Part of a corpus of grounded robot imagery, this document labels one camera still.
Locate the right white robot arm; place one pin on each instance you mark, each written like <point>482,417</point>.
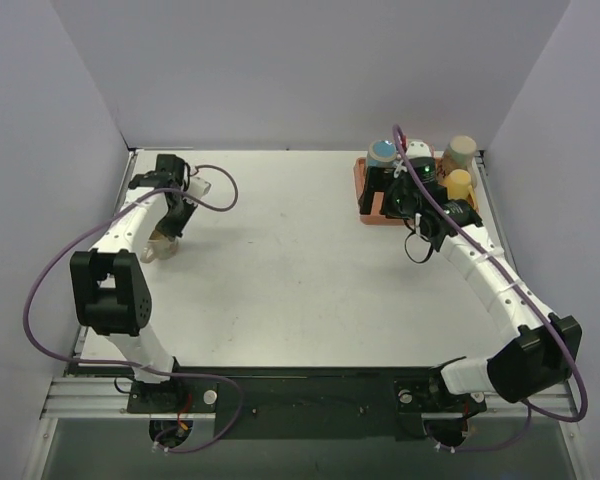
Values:
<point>539,348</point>

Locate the cream green mug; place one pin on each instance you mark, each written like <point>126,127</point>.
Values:
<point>458,154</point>

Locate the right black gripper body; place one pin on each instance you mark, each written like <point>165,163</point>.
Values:
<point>380,189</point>

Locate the blue-bottom cartoon mug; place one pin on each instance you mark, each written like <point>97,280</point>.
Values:
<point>381,153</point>

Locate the pink plastic tray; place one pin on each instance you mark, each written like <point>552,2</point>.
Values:
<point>461,212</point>

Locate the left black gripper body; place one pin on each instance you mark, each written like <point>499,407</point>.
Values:
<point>173,223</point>

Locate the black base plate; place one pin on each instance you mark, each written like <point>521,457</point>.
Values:
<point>311,403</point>

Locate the cream floral mug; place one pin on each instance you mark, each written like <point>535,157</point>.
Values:
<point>159,247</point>

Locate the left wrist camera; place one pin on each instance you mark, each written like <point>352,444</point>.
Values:
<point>198,187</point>

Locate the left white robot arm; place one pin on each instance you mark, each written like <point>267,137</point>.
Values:
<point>111,294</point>

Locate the yellow mug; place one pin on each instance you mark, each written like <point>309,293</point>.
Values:
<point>459,186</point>

